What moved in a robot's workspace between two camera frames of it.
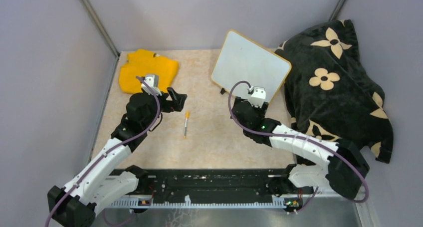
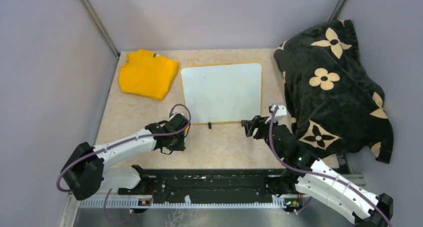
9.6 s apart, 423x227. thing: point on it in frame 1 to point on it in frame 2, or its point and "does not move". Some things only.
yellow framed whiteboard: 241,59 to 226,93
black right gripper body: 261,111 to 263,129
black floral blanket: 331,94 does not move
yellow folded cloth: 140,63 does not move
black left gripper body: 166,106 to 178,143
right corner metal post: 340,4 does not move
